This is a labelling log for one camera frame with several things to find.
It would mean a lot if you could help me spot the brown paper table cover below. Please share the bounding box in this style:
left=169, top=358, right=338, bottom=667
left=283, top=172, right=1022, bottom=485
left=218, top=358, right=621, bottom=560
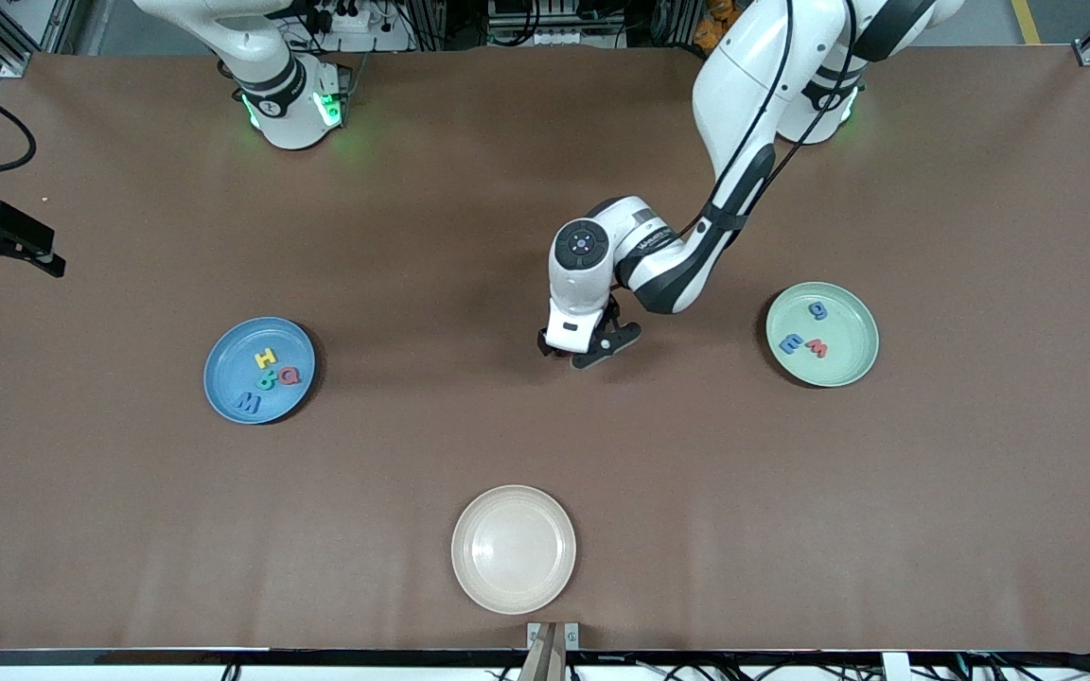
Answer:
left=0, top=45, right=1090, bottom=654

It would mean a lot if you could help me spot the green round plate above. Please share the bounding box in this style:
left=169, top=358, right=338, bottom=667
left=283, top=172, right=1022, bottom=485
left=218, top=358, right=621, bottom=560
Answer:
left=765, top=282, right=880, bottom=388

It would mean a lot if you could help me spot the grey metal mount bracket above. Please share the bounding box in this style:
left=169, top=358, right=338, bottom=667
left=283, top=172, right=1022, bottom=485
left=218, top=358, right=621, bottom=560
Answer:
left=526, top=621, right=581, bottom=652

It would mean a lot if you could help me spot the beige camera pole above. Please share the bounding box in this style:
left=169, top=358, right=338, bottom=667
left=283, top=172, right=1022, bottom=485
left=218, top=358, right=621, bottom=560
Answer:
left=518, top=624, right=569, bottom=681

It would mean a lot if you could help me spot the blue round plate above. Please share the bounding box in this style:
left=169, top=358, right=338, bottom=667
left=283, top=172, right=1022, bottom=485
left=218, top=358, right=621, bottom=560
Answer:
left=203, top=317, right=317, bottom=425

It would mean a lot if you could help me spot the white power strip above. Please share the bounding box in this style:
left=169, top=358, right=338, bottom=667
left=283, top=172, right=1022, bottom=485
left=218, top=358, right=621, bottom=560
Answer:
left=280, top=0, right=413, bottom=54

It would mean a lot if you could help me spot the black and white control box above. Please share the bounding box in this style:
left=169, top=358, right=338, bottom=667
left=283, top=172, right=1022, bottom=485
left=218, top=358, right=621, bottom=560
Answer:
left=486, top=0, right=628, bottom=48

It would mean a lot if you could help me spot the orange fruit pile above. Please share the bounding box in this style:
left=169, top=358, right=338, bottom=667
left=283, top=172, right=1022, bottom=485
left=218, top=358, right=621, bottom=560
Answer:
left=694, top=0, right=740, bottom=50

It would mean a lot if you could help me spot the beige round plate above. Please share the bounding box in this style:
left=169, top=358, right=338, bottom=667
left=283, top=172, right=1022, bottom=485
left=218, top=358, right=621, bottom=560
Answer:
left=451, top=485, right=577, bottom=616

